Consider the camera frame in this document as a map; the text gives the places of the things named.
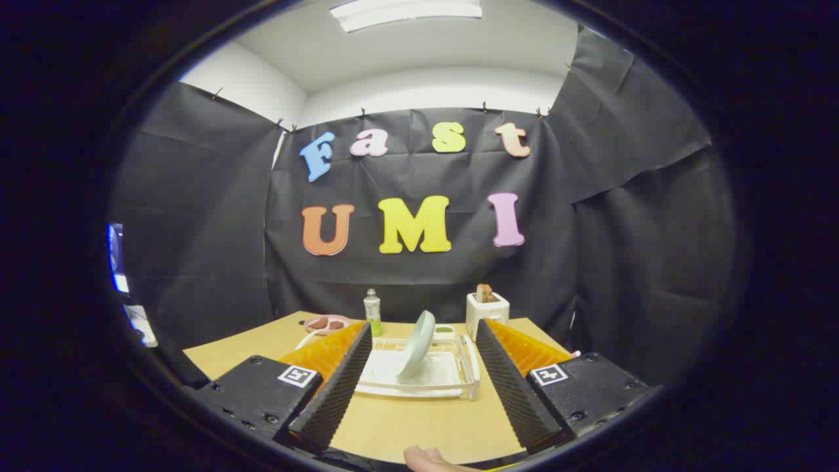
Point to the white sectioned bean dish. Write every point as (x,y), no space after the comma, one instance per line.
(444,332)

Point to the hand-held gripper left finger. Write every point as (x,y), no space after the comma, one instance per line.
(331,393)

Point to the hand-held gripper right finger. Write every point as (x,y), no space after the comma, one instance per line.
(514,393)

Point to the blue lit screen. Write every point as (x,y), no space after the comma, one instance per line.
(117,259)

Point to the white paper sheet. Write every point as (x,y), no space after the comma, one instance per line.
(141,324)

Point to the pale green plate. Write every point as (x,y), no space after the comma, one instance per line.
(416,347)

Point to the white drip tray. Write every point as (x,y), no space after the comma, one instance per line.
(434,377)

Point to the pink oval dish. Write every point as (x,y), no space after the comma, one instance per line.
(328,330)

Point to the white toaster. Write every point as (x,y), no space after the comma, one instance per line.
(486,313)

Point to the white ceiling light panel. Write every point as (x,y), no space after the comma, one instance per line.
(406,12)

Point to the black backdrop cloth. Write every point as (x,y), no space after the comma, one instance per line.
(419,275)

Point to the green drink bottle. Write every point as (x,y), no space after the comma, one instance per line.
(373,314)

